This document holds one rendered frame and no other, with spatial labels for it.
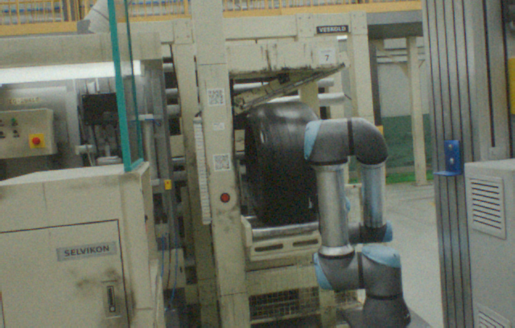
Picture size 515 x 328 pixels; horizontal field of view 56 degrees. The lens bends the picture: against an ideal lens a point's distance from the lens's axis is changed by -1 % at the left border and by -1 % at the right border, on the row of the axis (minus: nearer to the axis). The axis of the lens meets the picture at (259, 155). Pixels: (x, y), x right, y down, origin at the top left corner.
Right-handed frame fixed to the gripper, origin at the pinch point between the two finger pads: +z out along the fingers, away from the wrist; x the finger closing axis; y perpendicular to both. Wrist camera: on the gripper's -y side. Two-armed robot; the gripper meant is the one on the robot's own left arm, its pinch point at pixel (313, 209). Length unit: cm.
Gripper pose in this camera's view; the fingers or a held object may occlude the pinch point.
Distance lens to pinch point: 200.1
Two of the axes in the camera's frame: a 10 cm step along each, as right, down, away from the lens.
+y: -1.1, -9.9, 0.7
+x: -9.8, 1.0, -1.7
